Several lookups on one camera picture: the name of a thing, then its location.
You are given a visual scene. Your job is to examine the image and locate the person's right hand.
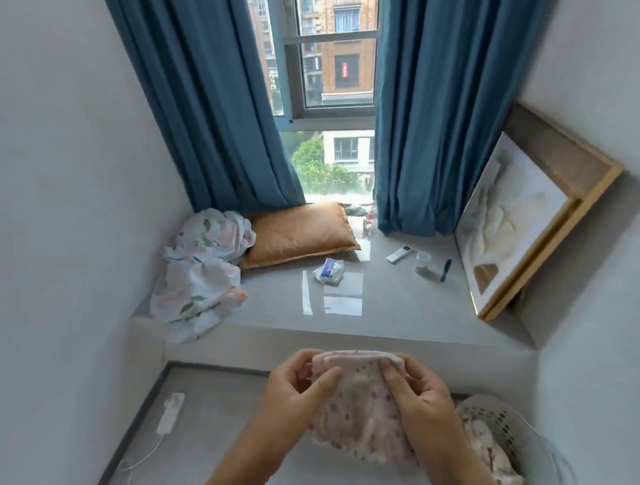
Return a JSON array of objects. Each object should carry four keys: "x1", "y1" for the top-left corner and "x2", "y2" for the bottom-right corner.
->
[{"x1": 382, "y1": 354, "x2": 463, "y2": 458}]

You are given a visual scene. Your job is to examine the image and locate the pink dotted cloth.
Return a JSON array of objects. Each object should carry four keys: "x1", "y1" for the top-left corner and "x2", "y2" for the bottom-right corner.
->
[{"x1": 306, "y1": 350, "x2": 420, "y2": 468}]

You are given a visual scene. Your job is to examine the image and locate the blue curtain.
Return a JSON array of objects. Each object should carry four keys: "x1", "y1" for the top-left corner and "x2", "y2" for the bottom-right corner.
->
[
  {"x1": 374, "y1": 0, "x2": 553, "y2": 238},
  {"x1": 105, "y1": 0, "x2": 307, "y2": 216}
]

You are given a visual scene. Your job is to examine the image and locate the orange pillow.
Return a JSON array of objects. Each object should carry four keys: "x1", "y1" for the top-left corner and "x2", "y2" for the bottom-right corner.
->
[{"x1": 239, "y1": 201, "x2": 361, "y2": 271}]

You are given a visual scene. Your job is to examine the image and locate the pink clothes in basket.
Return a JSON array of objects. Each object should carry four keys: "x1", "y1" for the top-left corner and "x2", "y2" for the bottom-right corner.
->
[{"x1": 461, "y1": 418, "x2": 526, "y2": 485}]

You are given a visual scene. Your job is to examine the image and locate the white power strip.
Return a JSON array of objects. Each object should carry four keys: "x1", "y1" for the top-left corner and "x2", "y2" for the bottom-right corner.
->
[{"x1": 156, "y1": 393, "x2": 186, "y2": 435}]

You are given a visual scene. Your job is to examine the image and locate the floral white bedsheet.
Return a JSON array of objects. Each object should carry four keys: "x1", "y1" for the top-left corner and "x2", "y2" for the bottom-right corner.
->
[{"x1": 149, "y1": 208, "x2": 257, "y2": 344}]

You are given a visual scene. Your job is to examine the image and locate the wooden framed picture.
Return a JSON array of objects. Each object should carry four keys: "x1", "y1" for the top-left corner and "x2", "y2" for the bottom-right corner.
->
[{"x1": 454, "y1": 101, "x2": 625, "y2": 323}]

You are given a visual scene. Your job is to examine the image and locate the grey window frame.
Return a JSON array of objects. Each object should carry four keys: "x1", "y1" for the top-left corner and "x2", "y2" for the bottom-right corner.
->
[{"x1": 267, "y1": 0, "x2": 379, "y2": 133}]

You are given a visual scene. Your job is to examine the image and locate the person's left forearm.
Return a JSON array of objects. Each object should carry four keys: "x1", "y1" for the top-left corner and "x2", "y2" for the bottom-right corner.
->
[{"x1": 206, "y1": 420, "x2": 297, "y2": 485}]

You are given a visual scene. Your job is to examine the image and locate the person's left hand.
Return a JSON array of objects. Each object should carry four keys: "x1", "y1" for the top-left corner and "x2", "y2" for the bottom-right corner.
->
[{"x1": 259, "y1": 349, "x2": 344, "y2": 449}]

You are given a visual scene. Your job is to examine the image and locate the white laundry basket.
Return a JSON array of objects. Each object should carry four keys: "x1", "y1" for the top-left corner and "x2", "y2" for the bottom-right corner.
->
[{"x1": 454, "y1": 395, "x2": 566, "y2": 485}]

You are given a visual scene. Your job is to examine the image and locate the white power cable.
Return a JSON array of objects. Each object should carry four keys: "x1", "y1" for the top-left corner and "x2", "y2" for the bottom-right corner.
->
[{"x1": 117, "y1": 431, "x2": 165, "y2": 473}]

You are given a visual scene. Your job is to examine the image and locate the white tissue pack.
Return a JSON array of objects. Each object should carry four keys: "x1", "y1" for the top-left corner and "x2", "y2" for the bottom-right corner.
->
[{"x1": 313, "y1": 258, "x2": 346, "y2": 286}]

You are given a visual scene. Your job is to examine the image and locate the person's right forearm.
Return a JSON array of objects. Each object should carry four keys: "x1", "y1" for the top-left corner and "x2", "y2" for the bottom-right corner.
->
[{"x1": 415, "y1": 425, "x2": 501, "y2": 485}]

